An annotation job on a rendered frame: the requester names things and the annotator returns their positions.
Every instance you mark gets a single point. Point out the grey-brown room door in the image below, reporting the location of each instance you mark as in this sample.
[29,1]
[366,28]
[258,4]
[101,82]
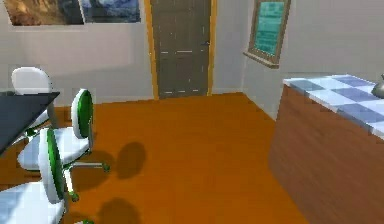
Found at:
[181,50]

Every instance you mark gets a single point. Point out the wood-framed teal window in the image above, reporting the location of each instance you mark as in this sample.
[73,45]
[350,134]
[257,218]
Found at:
[269,30]

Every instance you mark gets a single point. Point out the white and green office chair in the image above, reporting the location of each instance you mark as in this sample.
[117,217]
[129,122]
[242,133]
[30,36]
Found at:
[71,140]
[36,196]
[31,81]

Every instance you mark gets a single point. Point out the wooden counter with checked top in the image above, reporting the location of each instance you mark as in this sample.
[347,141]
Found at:
[330,153]

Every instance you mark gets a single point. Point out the black table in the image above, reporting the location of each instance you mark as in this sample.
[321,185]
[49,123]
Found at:
[18,113]

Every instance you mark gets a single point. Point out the grey metal kettle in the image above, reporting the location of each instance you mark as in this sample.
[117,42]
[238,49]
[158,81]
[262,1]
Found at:
[379,89]

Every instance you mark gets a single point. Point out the blue landscape wall picture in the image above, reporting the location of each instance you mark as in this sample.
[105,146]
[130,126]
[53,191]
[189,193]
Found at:
[111,10]

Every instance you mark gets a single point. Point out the brown landscape wall picture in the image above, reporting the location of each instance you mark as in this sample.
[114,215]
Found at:
[43,11]

